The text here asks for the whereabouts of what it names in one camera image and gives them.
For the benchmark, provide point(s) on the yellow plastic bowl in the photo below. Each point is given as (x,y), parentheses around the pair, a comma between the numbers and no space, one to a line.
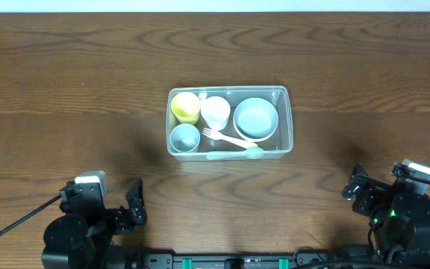
(255,135)

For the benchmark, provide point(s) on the yellow plastic cup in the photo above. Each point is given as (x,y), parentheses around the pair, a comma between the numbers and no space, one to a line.
(186,107)

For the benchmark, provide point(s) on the grey plastic cup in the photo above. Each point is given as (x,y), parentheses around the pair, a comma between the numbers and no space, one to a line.
(185,138)

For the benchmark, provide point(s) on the pale green plastic spoon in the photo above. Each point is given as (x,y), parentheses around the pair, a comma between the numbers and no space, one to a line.
(250,153)

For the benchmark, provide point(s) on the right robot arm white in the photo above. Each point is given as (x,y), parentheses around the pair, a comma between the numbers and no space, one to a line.
(399,213)

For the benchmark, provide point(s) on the clear plastic container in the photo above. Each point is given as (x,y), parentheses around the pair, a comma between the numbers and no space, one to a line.
(275,147)

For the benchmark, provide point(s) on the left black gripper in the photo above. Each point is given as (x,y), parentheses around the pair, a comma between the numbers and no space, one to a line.
(124,215)

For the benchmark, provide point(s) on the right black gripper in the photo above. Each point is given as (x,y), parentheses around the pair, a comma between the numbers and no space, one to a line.
(366,195)

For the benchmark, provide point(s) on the white plastic bowl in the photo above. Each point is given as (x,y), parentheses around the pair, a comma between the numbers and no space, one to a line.
(254,113)

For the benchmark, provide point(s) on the white plastic fork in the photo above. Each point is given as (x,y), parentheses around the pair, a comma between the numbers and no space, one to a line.
(216,135)

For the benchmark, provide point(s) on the black mounting rail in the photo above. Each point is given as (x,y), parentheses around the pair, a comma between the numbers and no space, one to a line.
(273,261)

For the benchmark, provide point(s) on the cream plastic cup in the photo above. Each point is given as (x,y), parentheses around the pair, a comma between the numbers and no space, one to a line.
(215,111)

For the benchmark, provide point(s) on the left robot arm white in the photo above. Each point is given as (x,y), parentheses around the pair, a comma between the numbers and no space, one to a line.
(83,237)

